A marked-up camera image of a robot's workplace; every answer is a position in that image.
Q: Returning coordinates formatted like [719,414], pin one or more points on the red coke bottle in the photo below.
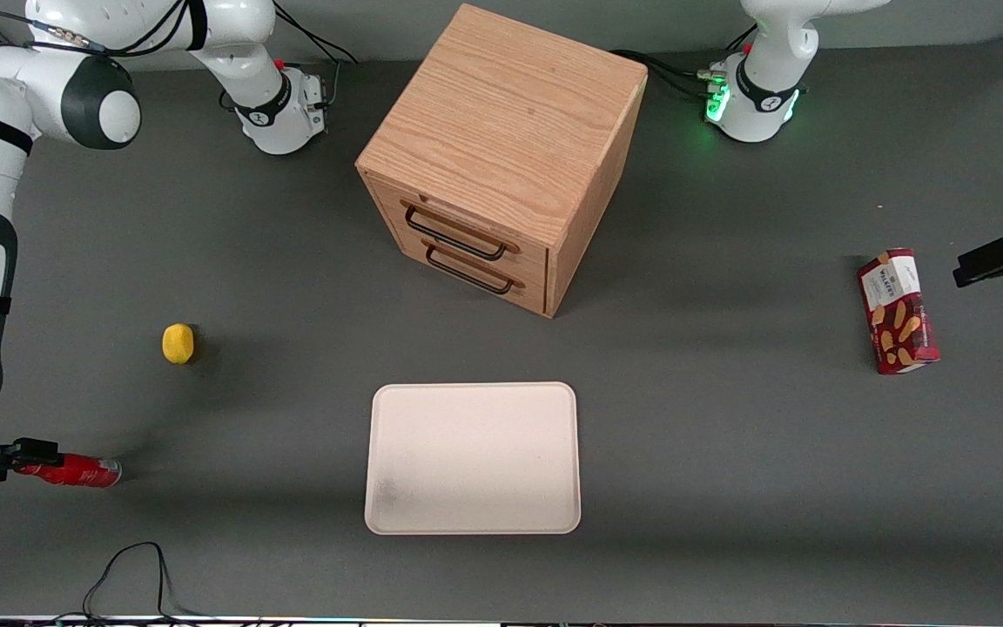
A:
[84,472]

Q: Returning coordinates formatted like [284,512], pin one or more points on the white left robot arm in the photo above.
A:
[763,96]

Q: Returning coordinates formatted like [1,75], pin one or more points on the cream rectangular tray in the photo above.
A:
[473,457]

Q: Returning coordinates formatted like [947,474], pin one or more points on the red shortbread cookie box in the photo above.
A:
[898,313]

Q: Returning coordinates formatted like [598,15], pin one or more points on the yellow lemon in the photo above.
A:
[178,343]

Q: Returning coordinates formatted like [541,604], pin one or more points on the wooden drawer front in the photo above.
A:
[467,228]
[484,283]

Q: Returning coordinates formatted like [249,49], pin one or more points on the wooden drawer cabinet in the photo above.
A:
[510,113]

